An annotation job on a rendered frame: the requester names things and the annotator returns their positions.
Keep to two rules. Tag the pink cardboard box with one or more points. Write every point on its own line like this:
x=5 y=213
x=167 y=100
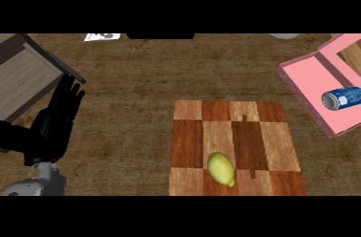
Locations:
x=324 y=88

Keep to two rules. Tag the white paper sheet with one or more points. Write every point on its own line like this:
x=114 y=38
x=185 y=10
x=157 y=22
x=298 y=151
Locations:
x=102 y=36

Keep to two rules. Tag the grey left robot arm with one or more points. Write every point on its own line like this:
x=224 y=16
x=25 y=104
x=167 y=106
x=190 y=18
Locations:
x=42 y=183

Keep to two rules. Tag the grey wooden cabinet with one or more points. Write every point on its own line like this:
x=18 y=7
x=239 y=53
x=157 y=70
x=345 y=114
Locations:
x=28 y=78

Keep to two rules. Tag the blue can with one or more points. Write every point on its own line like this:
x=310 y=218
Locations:
x=344 y=98

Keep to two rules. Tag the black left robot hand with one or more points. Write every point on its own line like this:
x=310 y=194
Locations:
x=52 y=126

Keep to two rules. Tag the grey round object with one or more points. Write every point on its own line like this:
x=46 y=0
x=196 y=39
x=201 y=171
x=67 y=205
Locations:
x=283 y=36

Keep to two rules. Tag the checkered wooden cutting board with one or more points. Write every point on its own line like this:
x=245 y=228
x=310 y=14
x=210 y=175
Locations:
x=235 y=145

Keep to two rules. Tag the yellow-green lemon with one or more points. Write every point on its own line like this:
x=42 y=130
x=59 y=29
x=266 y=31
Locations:
x=221 y=168

